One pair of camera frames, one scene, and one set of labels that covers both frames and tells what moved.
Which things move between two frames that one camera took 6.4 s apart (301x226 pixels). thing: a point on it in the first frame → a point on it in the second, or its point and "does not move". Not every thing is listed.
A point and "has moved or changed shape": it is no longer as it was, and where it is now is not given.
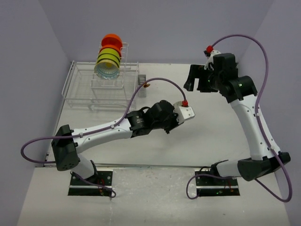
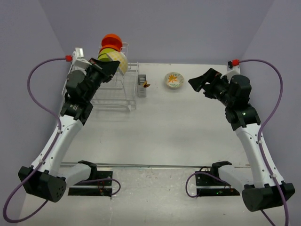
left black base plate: [104, 177] does not move
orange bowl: [119, 50] does not move
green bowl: [110, 51] does not move
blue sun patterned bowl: [106, 69] has moved or changed shape
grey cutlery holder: [141, 79] does not move
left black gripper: [175, 123] → [106, 69]
